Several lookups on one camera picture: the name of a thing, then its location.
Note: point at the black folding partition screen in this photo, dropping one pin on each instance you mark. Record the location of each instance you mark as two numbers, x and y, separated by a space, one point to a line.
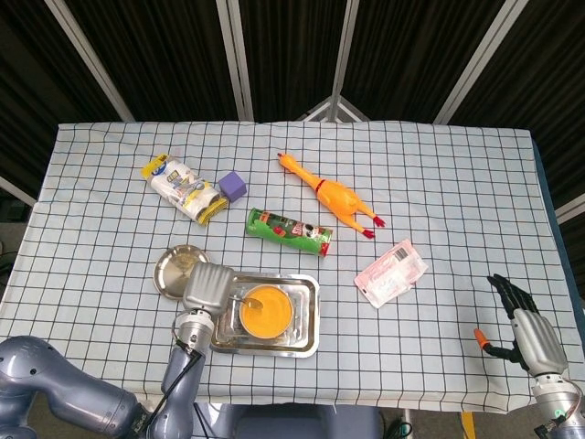
292 46

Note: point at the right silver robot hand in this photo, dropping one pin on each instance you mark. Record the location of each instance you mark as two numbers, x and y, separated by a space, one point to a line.
539 340

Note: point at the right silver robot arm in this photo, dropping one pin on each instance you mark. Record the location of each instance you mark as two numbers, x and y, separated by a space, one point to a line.
555 398

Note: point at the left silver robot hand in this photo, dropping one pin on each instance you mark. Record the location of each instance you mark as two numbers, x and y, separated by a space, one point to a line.
208 290

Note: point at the purple cube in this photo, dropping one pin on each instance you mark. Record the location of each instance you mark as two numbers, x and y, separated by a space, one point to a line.
232 186

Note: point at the pink white pouch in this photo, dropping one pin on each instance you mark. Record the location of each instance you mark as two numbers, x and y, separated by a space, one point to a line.
388 276

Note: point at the orange rubber chicken toy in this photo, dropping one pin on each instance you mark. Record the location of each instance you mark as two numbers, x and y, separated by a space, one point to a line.
336 196

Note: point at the pack of white rolls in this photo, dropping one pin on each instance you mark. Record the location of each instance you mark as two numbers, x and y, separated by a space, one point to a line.
183 189

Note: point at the checkered tablecloth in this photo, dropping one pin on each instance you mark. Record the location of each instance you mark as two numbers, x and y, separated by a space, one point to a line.
457 206

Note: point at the metal spoon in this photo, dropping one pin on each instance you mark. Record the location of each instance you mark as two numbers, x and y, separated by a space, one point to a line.
255 303

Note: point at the orange-yellow powder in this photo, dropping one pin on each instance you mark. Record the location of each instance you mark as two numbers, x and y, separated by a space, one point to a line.
269 320

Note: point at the green chips can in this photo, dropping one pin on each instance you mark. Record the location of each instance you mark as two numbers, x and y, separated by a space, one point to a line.
288 231

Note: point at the white bowl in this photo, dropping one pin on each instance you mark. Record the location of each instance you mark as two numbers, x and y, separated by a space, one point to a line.
241 320

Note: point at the blue-grey robot torso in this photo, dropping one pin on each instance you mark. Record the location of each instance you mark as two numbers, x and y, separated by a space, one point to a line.
283 423

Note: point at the rectangular steel tray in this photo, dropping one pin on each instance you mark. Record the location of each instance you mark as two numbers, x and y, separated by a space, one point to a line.
306 338

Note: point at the round steel plate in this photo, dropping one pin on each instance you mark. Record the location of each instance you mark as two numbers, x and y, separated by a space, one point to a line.
171 274

